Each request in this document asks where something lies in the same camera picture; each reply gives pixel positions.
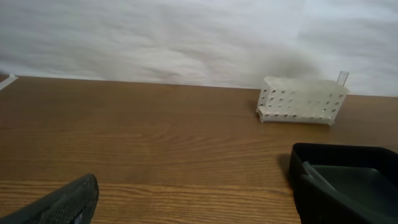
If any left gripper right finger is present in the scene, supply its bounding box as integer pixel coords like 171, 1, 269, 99
293, 174, 398, 224

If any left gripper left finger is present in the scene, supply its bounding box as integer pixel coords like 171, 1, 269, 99
0, 173, 100, 224

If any clear test tube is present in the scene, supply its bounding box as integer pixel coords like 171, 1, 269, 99
336, 70, 350, 88
301, 161, 339, 192

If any black tray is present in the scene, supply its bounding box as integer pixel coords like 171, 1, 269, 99
289, 142, 398, 218

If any white test tube rack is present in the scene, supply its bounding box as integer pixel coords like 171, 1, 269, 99
255, 75, 351, 126

